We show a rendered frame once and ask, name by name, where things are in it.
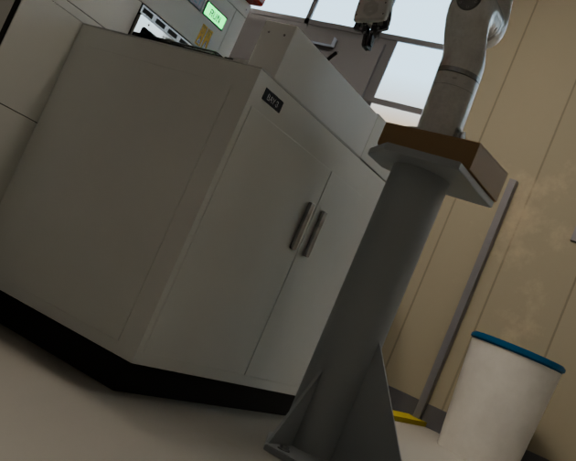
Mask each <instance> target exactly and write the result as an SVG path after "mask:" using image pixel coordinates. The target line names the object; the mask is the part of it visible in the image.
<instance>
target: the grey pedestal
mask: <svg viewBox="0 0 576 461"><path fill-rule="evenodd" d="M368 155H369V156H370V157H371V158H372V159H374V160H375V161H376V162H377V163H378V164H379V165H380V166H381V167H383V168H385V169H387V170H388V171H390V173H389V176H388V179H387V181H386V183H385V186H384V188H383V190H382V192H381V194H380V197H379V200H378V203H377V205H376V207H375V209H374V211H373V214H372V216H371V218H370V221H369V223H368V226H367V228H366V230H365V233H364V235H363V238H362V240H361V242H360V244H359V246H358V248H357V252H356V254H355V257H354V259H353V262H352V263H351V265H350V268H349V270H348V272H347V276H346V278H345V281H344V282H343V285H342V287H341V289H340V292H339V294H338V296H337V299H336V301H335V304H334V306H333V309H332V311H331V313H330V316H329V318H328V319H327V322H326V324H325V328H324V330H323V333H322V335H321V337H320V339H319V341H318V343H317V346H316V348H315V352H314V354H313V356H312V358H311V360H310V363H309V365H308V367H307V370H306V372H305V375H304V377H303V380H302V382H301V384H300V387H299V389H298V391H297V393H296V395H295V398H294V400H293V404H292V406H291V408H290V411H289V412H288V413H287V414H286V415H285V417H284V418H283V419H282V421H281V422H280V423H279V425H278V426H277V427H276V429H275V430H274V431H273V432H269V433H268V435H267V438H266V441H265V444H264V448H263V449H264V450H265V451H267V452H269V453H270V454H272V455H274V456H276V457H278V458H280V459H281V460H282V461H402V460H401V455H400V446H399V440H398V436H397V430H396V425H395V420H394V415H393V410H392V405H391V399H390V395H389V385H388V380H387V375H386V370H385V365H384V359H383V355H382V347H383V344H384V342H385V339H386V337H387V335H388V333H389V329H390V327H391V325H392V322H393V320H394V317H395V316H396V314H397V311H398V309H399V306H400V302H401V300H402V298H403V296H404V294H405V291H406V289H407V287H408V284H409V282H410V279H411V277H412V274H413V272H414V269H415V267H416V265H417V262H418V261H419V258H420V256H421V252H422V250H423V247H424V245H425V243H426V241H427V239H428V236H429V234H430V232H431V229H432V225H433V223H434V222H435V219H436V217H437V214H438V212H439V210H440V207H441V205H442V203H443V199H444V197H445V195H448V196H451V197H454V198H459V199H462V200H466V201H469V202H472V203H475V204H478V205H481V206H484V207H488V208H490V209H491V208H492V206H493V204H494V201H493V200H492V199H491V198H490V197H489V196H488V195H487V194H486V192H485V191H484V190H483V189H482V187H481V186H480V185H479V184H478V183H477V181H476V180H475V179H474V178H473V176H472V175H471V174H470V173H469V172H468V170H467V169H466V168H465V167H464V165H463V164H462V163H461V162H459V161H455V160H452V159H449V158H445V157H441V156H438V155H432V154H429V153H425V152H422V151H419V150H415V149H412V148H409V147H405V146H402V145H395V144H393V143H389V142H387V143H384V144H381V145H377V146H374V147H371V148H370V149H369V151H368Z"/></svg>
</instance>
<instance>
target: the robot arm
mask: <svg viewBox="0 0 576 461"><path fill-rule="evenodd" d="M512 4H513V0H452V1H451V3H450V4H449V7H448V11H447V15H446V19H445V27H444V38H443V55H442V59H441V61H440V64H439V67H438V69H437V71H436V74H435V77H434V80H433V82H432V86H431V89H430V92H429V94H428V97H427V100H426V103H425V105H424V107H423V110H422V113H421V117H420V120H419V122H418V125H417V126H408V127H412V128H416V129H421V130H424V131H429V132H434V133H437V134H445V135H450V136H453V137H458V138H462V139H465V132H463V129H464V126H465V123H466V120H467V117H468V114H469V112H470V110H471V107H472V104H473V101H474V99H475V95H476V92H477V89H478V86H479V84H480V81H481V79H482V76H483V73H484V69H485V54H486V50H487V49H488V48H491V47H493V46H495V45H496V44H497V43H498V42H499V41H500V40H501V39H502V37H503V36H504V35H505V32H506V30H507V25H508V21H509V18H510V13H511V8H512ZM392 7H393V0H359V1H358V4H357V9H356V12H355V15H354V22H356V24H355V25H354V27H353V28H354V29H355V31H357V32H361V33H362V34H363V38H362V43H361V46H362V48H363V49H364V50H365V51H371V48H372V47H373V44H374V39H375V38H376V37H377V35H378V34H379V33H380V32H381V31H382V32H383V31H387V30H389V25H390V21H391V16H392ZM369 30H370V31H369Z"/></svg>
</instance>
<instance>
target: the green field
mask: <svg viewBox="0 0 576 461"><path fill-rule="evenodd" d="M204 14H205V15H206V16H207V17H208V18H210V19H211V20H212V21H213V22H214V23H215V24H216V25H217V26H218V27H219V28H221V29H222V28H223V26H224V24H225V21H226V19H227V18H226V17H224V16H223V15H222V14H221V13H220V12H219V11H218V10H217V9H216V8H215V7H214V6H213V5H212V4H211V3H210V2H208V5H207V7H206V9H205V12H204Z"/></svg>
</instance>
